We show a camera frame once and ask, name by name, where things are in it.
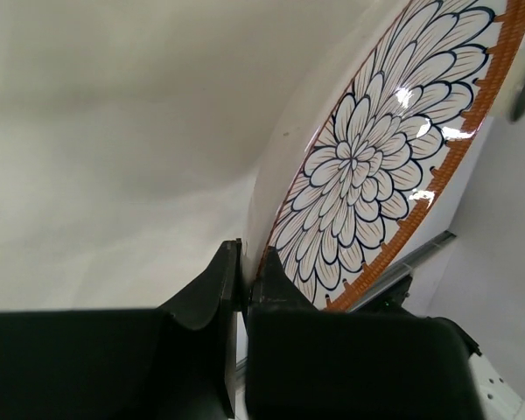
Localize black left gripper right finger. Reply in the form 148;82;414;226
245;248;484;419

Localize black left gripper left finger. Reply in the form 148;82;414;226
0;240;241;419

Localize floral plate with orange rim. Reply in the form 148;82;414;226
241;1;525;310

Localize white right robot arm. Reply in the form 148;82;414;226
368;270;525;419

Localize aluminium front rail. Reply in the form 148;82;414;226
347;230;457;312

